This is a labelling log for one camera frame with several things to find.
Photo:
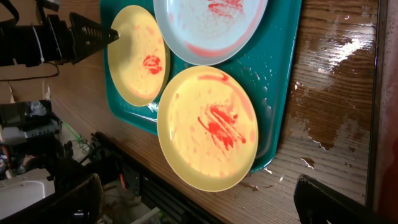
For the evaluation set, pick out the black tray with red water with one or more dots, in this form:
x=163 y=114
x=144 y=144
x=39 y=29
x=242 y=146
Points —
x=382 y=168

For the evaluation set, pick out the yellow plate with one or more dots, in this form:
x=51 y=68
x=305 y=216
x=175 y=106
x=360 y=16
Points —
x=207 y=128
x=139 y=61

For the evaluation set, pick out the teal plastic tray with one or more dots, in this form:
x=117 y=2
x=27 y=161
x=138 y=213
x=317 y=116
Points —
x=262 y=68

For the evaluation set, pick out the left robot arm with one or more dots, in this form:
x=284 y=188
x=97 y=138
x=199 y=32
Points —
x=17 y=42

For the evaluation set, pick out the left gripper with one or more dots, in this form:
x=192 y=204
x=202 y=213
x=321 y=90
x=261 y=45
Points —
x=57 y=43

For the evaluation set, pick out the light blue plate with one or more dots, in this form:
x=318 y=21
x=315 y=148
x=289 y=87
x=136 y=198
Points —
x=208 y=32

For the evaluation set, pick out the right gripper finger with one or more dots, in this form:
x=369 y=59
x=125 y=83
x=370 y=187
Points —
x=315 y=203

